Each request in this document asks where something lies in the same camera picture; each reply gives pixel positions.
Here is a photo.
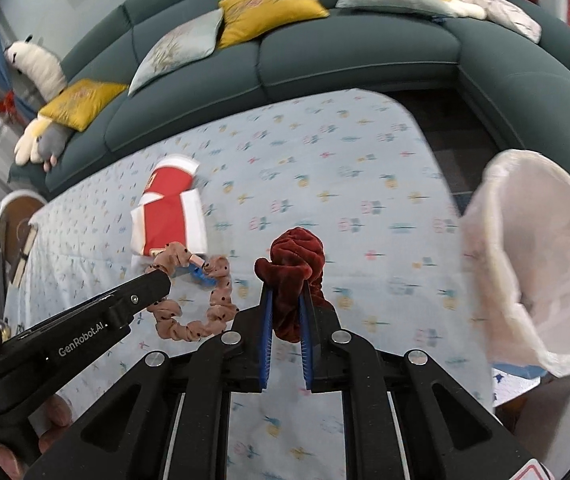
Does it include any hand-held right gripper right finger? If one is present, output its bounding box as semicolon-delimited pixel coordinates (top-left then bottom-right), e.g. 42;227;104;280
300;287;546;480

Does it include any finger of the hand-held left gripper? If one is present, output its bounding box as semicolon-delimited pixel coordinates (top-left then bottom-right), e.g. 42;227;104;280
109;269;172;329
187;266;213;289

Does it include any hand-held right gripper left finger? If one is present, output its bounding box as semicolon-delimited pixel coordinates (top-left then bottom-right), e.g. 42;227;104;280
25;284;274;480

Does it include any tan dotted scrunchie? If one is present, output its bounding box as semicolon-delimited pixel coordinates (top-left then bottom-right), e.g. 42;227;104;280
146;242;240;343

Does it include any dark red velvet scrunchie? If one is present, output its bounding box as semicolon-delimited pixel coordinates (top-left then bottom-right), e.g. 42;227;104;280
255;228;326;345

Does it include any trash bin with white bag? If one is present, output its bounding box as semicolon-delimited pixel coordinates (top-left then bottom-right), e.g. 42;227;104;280
460;150;570;381

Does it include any person's left hand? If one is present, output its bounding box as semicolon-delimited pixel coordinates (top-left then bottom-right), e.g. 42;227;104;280
0;394;74;480

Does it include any book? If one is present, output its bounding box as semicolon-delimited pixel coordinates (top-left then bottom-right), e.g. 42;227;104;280
9;225;40;288

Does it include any white stool with wooden disc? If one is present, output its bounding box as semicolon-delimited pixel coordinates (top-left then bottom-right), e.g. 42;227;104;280
0;189;48;281

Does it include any floral light blue tablecloth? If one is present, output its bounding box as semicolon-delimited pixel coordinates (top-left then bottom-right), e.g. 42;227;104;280
2;89;498;480

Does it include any grey plush toy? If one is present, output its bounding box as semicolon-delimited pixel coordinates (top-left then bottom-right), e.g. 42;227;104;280
35;122;73;171

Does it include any yellow embroidered cushion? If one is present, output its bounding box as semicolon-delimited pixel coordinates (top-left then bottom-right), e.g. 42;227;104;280
218;0;330;50
39;79;130;132

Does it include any long white plush toy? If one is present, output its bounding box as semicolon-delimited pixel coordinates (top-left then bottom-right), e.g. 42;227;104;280
4;35;68;103

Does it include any teal corner sofa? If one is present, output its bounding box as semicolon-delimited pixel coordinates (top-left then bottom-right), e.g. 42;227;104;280
7;0;570;196

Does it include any white quilted cushion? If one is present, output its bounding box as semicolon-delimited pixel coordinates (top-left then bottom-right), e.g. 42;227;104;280
477;0;542;43

